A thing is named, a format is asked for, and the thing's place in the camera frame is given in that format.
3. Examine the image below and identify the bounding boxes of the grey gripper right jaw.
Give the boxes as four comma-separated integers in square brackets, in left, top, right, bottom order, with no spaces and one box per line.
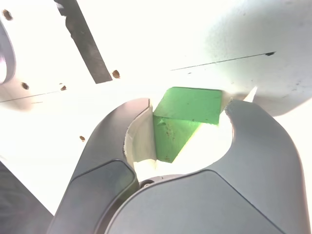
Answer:
[104,85,307,234]

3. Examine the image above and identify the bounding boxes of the green cube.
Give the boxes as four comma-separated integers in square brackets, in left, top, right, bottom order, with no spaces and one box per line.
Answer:
[152,87,223,163]

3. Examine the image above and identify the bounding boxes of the black tape strip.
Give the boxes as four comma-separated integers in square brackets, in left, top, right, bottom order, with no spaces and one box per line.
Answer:
[54,0,113,85]

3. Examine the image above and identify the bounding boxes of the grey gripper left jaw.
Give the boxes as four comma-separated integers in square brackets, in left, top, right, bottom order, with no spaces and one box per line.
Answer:
[46,97,158,234]

